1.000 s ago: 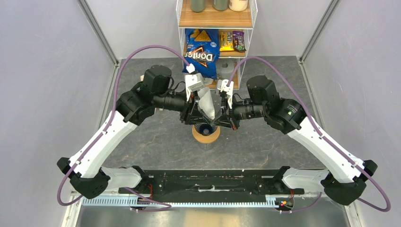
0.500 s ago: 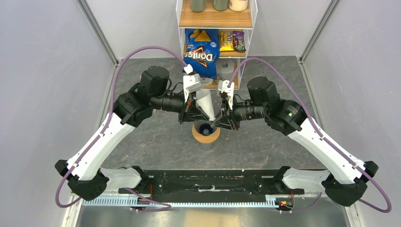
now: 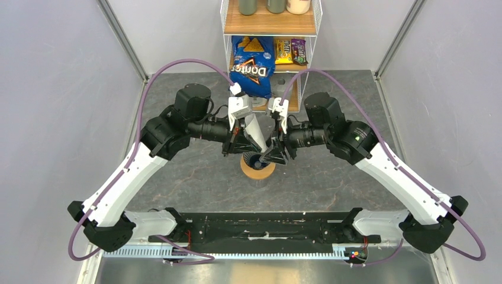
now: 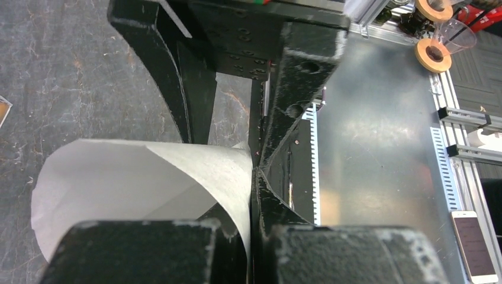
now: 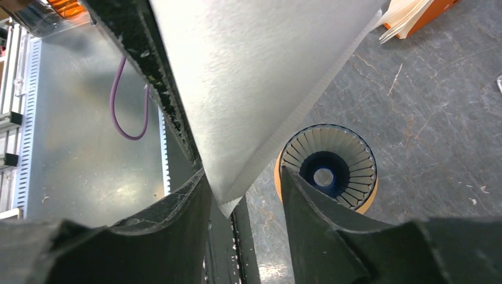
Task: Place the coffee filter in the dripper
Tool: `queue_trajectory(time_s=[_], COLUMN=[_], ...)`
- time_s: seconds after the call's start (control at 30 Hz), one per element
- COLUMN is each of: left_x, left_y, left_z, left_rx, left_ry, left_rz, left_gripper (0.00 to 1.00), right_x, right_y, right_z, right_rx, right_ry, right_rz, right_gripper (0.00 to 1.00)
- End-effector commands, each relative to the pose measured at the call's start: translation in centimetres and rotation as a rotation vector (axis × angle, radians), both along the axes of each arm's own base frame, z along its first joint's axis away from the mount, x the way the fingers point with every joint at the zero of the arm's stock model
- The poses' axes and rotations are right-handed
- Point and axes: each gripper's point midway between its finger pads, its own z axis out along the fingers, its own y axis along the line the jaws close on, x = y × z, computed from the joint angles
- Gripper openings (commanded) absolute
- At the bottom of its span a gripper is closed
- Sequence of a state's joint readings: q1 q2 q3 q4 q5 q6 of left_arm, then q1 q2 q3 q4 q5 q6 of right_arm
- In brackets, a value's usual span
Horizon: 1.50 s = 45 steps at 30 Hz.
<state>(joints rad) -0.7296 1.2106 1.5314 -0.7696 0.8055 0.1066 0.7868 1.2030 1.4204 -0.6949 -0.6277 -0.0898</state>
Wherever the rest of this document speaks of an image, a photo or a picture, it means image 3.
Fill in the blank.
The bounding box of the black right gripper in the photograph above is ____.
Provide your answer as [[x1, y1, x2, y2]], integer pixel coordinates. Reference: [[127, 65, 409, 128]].
[[259, 115, 330, 166]]

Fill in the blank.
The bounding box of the blue plastic coffee dripper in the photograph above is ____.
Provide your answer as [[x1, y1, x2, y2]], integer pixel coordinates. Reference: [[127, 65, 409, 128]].
[[243, 152, 269, 170]]

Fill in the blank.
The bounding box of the single white paper filter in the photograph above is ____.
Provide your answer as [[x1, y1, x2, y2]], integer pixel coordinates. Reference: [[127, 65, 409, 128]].
[[244, 113, 268, 153]]

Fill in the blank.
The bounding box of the wooden ring dripper stand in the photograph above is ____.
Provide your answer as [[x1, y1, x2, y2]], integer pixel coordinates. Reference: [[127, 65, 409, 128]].
[[240, 159, 276, 180]]

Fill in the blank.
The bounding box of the glass carafe with wooden band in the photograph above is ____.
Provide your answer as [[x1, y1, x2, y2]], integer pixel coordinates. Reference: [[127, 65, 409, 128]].
[[249, 179, 268, 189]]

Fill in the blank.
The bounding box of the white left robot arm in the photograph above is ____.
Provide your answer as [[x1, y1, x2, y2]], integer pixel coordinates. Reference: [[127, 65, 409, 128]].
[[68, 83, 266, 252]]

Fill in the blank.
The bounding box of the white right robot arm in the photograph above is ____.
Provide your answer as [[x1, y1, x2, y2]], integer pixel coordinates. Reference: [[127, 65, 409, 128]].
[[263, 92, 468, 254]]

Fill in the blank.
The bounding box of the grey toilet paper roll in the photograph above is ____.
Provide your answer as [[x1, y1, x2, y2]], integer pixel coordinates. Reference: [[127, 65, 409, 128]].
[[271, 73, 295, 99]]

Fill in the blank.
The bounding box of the blue Doritos chip bag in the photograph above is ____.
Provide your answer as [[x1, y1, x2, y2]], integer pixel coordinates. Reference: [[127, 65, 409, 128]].
[[230, 35, 275, 99]]

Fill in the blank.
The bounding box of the yellow M&M candy bag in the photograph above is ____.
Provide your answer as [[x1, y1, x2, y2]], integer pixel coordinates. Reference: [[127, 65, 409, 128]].
[[275, 38, 293, 64]]

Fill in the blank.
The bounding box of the brown M&M candy bag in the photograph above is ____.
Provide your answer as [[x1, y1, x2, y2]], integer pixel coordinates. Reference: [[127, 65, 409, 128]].
[[291, 38, 308, 66]]

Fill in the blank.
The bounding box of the green bottle left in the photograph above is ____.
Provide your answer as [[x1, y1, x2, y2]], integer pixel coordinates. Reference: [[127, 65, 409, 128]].
[[238, 0, 258, 16]]

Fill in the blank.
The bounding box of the green bottle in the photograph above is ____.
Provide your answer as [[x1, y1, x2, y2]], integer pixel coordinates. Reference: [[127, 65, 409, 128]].
[[266, 0, 287, 14], [238, 0, 258, 16]]

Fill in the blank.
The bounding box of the green bottle middle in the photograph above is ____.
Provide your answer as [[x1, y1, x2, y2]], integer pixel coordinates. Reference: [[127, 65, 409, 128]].
[[266, 0, 287, 14]]

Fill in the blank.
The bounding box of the cream lotion bottle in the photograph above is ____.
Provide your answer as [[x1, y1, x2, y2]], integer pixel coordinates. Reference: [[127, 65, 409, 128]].
[[286, 0, 311, 15]]

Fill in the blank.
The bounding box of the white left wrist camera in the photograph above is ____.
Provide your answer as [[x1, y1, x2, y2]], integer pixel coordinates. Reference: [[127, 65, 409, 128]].
[[227, 83, 252, 129]]

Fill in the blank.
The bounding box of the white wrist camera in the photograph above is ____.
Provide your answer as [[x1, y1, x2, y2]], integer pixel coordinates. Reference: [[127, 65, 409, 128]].
[[266, 98, 289, 133], [227, 83, 252, 129]]

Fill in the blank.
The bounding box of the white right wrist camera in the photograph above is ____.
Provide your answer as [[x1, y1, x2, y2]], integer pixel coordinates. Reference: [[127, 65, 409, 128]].
[[266, 98, 289, 133]]

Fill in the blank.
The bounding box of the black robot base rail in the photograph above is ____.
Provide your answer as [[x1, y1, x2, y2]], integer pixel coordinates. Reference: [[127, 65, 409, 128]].
[[148, 208, 382, 262]]

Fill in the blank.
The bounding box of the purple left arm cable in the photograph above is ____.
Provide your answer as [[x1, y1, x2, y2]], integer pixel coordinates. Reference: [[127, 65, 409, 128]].
[[67, 59, 242, 266]]

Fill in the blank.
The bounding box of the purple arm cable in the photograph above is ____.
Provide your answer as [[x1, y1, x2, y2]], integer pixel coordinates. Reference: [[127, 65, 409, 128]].
[[67, 59, 242, 266], [278, 69, 487, 267]]

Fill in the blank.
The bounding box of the white wire shelf rack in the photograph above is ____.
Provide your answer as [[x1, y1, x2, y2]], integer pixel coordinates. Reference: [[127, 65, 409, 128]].
[[220, 1, 322, 112]]

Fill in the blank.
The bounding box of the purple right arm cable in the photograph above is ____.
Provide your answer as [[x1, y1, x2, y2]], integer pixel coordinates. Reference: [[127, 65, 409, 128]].
[[278, 69, 487, 267]]

